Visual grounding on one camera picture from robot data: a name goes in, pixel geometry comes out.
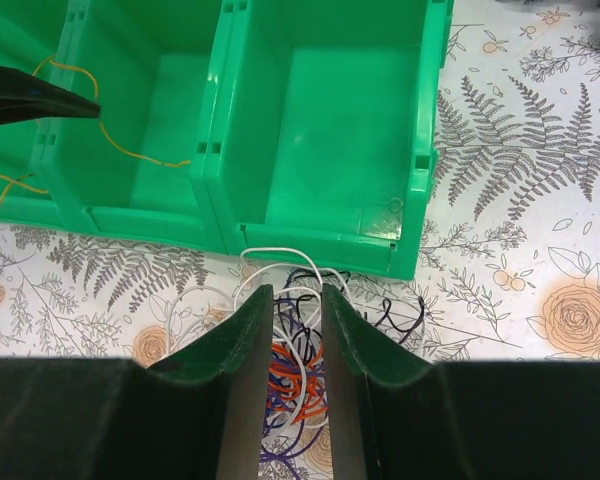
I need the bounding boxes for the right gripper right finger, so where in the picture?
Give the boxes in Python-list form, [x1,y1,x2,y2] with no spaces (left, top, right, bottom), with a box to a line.
[321,285,431,479]

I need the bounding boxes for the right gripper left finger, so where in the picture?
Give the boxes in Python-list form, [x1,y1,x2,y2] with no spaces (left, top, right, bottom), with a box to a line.
[149,285,273,479]

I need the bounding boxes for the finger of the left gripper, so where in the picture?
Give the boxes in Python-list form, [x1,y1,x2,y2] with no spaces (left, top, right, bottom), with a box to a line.
[0,66,101,125]

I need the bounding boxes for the white wire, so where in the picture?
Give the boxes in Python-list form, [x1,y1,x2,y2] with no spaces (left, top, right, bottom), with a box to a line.
[162,245,361,426]

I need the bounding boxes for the yellow wire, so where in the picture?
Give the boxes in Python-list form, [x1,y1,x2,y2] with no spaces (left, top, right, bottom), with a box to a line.
[0,53,192,212]

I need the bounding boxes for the coloured wire bundle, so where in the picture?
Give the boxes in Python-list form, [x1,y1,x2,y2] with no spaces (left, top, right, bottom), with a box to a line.
[259,267,429,466]

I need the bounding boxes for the green compartment tray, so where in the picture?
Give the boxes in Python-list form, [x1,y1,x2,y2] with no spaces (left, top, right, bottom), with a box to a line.
[0,1,453,279]

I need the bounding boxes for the floral table mat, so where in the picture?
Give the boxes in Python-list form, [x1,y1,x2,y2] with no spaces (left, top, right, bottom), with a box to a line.
[0,0,600,480]

